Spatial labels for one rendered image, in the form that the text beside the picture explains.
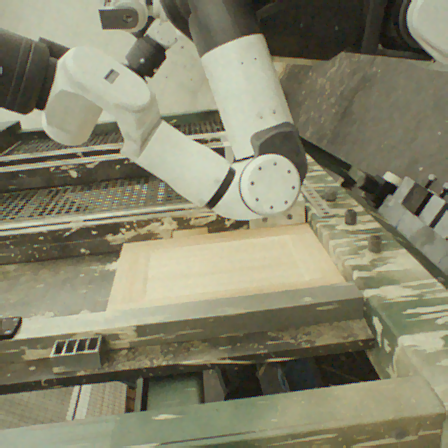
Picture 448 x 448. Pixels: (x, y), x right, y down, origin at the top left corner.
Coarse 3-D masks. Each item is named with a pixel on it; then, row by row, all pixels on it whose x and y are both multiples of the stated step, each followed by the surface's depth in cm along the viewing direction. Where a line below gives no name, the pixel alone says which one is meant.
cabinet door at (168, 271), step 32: (288, 224) 107; (128, 256) 99; (160, 256) 99; (192, 256) 97; (224, 256) 96; (256, 256) 95; (288, 256) 93; (320, 256) 91; (128, 288) 87; (160, 288) 86; (192, 288) 85; (224, 288) 84; (256, 288) 83; (288, 288) 82
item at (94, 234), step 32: (32, 224) 107; (64, 224) 106; (96, 224) 104; (128, 224) 104; (160, 224) 105; (192, 224) 105; (224, 224) 106; (256, 224) 107; (0, 256) 105; (32, 256) 105; (64, 256) 106
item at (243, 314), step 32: (320, 288) 77; (352, 288) 76; (32, 320) 75; (64, 320) 75; (96, 320) 74; (128, 320) 73; (160, 320) 72; (192, 320) 72; (224, 320) 73; (256, 320) 73; (288, 320) 74; (320, 320) 74; (0, 352) 72; (32, 352) 72
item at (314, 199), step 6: (306, 186) 119; (306, 192) 115; (312, 192) 114; (306, 198) 112; (312, 198) 111; (318, 198) 110; (312, 204) 107; (318, 204) 107; (324, 204) 106; (318, 210) 103; (324, 210) 103; (330, 210) 103; (324, 216) 101; (330, 216) 101
